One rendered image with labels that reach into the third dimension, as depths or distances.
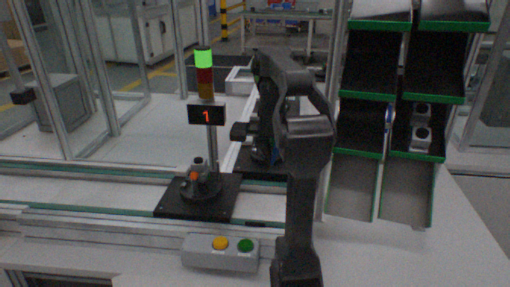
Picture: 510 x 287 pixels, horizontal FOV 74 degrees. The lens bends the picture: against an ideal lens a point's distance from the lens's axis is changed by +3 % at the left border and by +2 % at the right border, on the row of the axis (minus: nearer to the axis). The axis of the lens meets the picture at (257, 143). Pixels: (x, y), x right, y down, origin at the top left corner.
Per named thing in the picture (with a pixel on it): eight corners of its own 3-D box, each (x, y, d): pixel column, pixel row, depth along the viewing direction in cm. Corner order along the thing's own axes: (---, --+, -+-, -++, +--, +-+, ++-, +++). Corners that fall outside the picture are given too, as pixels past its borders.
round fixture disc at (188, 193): (217, 206, 105) (216, 200, 104) (174, 203, 106) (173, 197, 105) (226, 180, 117) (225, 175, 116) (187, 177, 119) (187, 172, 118)
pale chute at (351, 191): (370, 223, 96) (373, 222, 92) (324, 214, 99) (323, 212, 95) (382, 130, 103) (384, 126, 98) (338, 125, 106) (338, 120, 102)
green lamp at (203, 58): (209, 67, 101) (208, 52, 98) (193, 67, 101) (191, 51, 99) (213, 63, 105) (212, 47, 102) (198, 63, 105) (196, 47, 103)
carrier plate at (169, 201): (230, 223, 101) (229, 217, 100) (153, 216, 104) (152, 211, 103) (242, 178, 122) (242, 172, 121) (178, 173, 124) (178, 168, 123)
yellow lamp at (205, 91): (212, 99, 105) (211, 84, 103) (196, 99, 106) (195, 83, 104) (215, 93, 110) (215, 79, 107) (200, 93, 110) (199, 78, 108)
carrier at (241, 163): (297, 179, 121) (299, 149, 115) (231, 175, 124) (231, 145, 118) (298, 146, 142) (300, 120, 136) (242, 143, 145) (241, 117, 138)
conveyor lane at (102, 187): (294, 250, 103) (296, 226, 98) (39, 228, 112) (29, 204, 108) (296, 193, 128) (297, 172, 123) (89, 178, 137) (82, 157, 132)
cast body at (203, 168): (203, 183, 106) (202, 165, 103) (190, 182, 107) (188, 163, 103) (210, 168, 113) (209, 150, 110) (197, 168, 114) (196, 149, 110)
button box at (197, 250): (256, 273, 91) (256, 257, 88) (181, 266, 93) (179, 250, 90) (259, 253, 97) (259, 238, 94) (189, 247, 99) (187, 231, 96)
